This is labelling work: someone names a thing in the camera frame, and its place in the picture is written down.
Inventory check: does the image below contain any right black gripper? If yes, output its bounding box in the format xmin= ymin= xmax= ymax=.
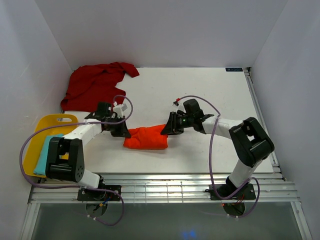
xmin=160 ymin=111 xmax=194 ymax=136

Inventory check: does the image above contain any orange t shirt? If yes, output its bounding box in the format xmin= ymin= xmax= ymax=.
xmin=123 ymin=124 xmax=168 ymax=150

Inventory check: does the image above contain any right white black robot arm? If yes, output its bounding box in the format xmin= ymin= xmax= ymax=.
xmin=161 ymin=96 xmax=275 ymax=200

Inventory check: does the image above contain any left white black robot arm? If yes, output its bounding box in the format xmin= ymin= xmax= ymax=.
xmin=45 ymin=102 xmax=131 ymax=200

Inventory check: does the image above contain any dark red t shirt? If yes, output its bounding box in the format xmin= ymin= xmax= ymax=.
xmin=60 ymin=62 xmax=140 ymax=112

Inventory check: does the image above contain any yellow plastic tray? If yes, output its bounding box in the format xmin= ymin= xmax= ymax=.
xmin=22 ymin=113 xmax=78 ymax=178

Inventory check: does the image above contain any blue table label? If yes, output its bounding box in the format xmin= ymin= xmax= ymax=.
xmin=225 ymin=67 xmax=243 ymax=72

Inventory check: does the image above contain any teal folded t shirt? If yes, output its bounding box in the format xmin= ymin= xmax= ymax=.
xmin=33 ymin=133 xmax=63 ymax=176

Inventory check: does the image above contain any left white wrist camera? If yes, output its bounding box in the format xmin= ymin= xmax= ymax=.
xmin=112 ymin=101 xmax=128 ymax=119

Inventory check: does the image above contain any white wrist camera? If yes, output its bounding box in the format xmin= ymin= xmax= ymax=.
xmin=112 ymin=101 xmax=128 ymax=119
xmin=172 ymin=98 xmax=186 ymax=116

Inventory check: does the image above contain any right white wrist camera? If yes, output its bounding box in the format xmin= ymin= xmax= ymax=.
xmin=172 ymin=98 xmax=186 ymax=116

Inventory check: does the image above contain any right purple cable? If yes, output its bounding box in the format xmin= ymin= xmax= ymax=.
xmin=176 ymin=94 xmax=261 ymax=219

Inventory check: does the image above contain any purple cable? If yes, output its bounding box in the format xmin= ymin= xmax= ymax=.
xmin=176 ymin=94 xmax=261 ymax=219
xmin=19 ymin=95 xmax=135 ymax=226

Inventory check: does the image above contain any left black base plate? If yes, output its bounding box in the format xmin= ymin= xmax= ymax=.
xmin=76 ymin=185 xmax=122 ymax=202

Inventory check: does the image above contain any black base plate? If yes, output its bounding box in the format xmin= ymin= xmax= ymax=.
xmin=76 ymin=185 xmax=122 ymax=202
xmin=206 ymin=183 xmax=257 ymax=201

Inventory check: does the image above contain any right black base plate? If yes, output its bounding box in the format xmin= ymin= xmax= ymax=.
xmin=206 ymin=183 xmax=257 ymax=201

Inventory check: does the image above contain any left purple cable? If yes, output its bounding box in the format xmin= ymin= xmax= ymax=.
xmin=19 ymin=95 xmax=135 ymax=226

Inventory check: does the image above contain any aluminium rail frame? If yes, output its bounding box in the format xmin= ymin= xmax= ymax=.
xmin=19 ymin=67 xmax=313 ymax=240

